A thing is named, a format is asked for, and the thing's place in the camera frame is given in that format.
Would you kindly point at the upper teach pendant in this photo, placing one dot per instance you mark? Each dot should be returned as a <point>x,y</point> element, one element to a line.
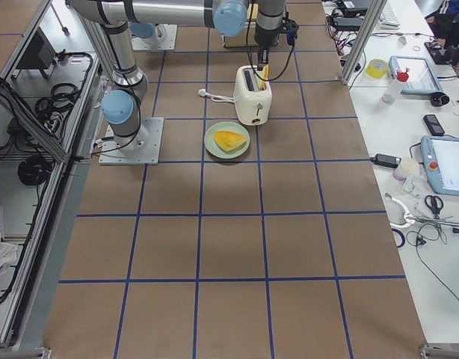
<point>422,78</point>

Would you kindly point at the aluminium frame post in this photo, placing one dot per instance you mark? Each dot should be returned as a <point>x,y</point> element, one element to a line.
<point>369,22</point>

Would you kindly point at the white paper cup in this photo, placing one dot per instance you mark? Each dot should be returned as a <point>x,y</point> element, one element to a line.
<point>406,168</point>

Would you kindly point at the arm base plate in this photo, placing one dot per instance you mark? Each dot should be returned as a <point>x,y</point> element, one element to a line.
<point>144,149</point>
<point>168,44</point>

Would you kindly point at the black scissors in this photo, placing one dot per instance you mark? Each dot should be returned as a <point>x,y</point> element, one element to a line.
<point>435,204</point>

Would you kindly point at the light green plate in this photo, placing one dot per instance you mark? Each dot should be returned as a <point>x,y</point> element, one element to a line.
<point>215,150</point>

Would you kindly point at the teach pendant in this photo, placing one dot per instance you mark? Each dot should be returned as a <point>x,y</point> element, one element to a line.
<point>422,78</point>
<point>440,157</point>

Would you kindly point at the red capped squeeze bottle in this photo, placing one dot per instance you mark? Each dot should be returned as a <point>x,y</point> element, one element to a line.
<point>394,89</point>

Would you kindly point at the lower teach pendant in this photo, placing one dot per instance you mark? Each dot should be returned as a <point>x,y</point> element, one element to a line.
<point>440,157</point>

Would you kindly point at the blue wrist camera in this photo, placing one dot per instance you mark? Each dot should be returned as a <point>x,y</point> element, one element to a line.
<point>290,28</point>

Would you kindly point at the white two-slot toaster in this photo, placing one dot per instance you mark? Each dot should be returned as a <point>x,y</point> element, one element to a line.
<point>252,99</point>

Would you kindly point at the bread slice in toaster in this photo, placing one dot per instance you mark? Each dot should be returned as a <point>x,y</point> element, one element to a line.
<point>262,77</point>

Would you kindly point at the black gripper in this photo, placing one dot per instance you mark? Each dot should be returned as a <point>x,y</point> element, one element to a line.
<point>265,38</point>

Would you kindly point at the yellow tape roll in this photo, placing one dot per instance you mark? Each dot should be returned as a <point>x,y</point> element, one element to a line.
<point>377,68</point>

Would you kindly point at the toasted bread on plate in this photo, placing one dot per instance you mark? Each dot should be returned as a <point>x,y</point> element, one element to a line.
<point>228,140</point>

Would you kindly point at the black power adapter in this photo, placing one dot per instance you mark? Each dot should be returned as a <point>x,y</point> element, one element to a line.
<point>385,160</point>

